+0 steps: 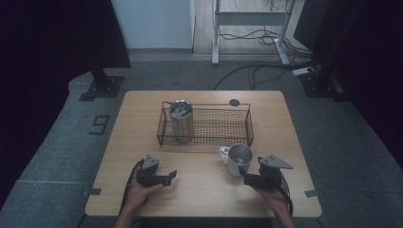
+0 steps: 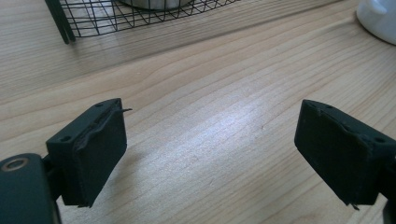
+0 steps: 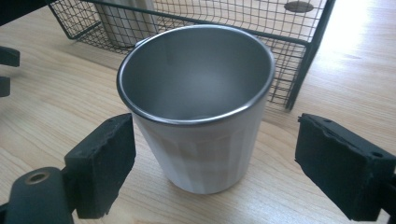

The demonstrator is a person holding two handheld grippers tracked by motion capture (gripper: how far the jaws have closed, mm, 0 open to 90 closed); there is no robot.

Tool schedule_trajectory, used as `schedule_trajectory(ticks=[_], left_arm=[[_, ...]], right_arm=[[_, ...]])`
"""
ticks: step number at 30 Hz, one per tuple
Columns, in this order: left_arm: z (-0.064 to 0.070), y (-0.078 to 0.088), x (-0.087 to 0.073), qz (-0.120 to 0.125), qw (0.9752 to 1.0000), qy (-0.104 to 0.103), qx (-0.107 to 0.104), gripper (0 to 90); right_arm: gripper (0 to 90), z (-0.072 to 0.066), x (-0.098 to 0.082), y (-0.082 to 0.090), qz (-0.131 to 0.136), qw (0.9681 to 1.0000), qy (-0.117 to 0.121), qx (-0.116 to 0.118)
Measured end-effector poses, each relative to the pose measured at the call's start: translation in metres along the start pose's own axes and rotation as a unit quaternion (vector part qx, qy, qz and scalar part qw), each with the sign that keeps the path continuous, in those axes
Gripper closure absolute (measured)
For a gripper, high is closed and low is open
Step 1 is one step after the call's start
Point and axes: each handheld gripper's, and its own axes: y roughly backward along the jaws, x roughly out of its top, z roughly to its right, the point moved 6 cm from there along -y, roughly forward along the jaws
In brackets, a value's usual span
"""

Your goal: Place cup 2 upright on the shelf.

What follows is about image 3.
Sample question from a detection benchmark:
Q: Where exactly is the black wire mesh basket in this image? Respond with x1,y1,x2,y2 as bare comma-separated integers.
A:
46,0,337,111

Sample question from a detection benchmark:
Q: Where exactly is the silver metal cup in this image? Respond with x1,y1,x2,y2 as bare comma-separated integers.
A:
116,23,276,195

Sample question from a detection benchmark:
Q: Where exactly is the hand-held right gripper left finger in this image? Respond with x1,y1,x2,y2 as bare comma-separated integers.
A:
64,113,137,219

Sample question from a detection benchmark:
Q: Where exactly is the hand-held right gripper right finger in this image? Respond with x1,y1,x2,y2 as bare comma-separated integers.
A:
294,113,396,222

